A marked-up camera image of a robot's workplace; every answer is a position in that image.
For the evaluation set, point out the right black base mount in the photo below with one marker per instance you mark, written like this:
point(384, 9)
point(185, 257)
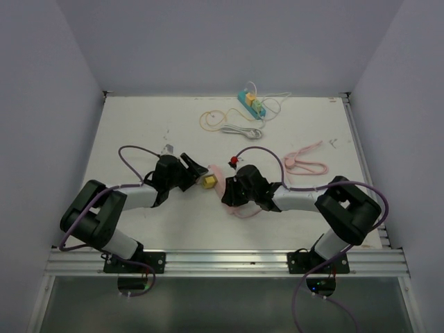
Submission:
point(302, 260)

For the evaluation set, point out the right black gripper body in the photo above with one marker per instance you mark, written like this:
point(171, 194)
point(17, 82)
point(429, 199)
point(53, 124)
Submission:
point(238, 195)

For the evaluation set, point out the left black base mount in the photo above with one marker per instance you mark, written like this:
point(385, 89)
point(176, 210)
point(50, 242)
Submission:
point(141, 262)

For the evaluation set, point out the green plug on teal strip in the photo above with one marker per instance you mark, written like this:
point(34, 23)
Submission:
point(257, 106)

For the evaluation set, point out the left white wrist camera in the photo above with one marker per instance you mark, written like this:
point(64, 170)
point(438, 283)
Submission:
point(167, 150)

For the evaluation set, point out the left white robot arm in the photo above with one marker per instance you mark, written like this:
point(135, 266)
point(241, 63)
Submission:
point(91, 219)

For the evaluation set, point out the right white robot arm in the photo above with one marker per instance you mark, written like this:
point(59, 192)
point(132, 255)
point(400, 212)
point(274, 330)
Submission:
point(349, 212)

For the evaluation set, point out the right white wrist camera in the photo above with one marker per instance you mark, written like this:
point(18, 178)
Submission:
point(236, 162)

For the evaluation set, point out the yellow plug adapter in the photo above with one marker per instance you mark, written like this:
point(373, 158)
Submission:
point(209, 182)

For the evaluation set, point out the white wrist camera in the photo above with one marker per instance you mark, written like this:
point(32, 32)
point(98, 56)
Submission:
point(167, 150)
point(236, 162)

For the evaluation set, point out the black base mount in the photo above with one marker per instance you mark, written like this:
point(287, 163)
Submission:
point(302, 260)
point(141, 262)

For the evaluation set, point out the pink power strip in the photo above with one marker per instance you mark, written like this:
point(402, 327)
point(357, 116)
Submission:
point(219, 186)

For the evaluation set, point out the teal power strip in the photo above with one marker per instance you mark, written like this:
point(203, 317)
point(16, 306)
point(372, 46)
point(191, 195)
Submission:
point(241, 98)

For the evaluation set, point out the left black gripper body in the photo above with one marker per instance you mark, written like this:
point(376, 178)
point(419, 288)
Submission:
point(183, 177)

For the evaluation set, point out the yellow plug on teal strip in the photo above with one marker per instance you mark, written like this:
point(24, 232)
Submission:
point(249, 98)

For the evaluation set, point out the aluminium front rail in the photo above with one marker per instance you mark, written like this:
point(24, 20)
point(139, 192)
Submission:
point(366, 263)

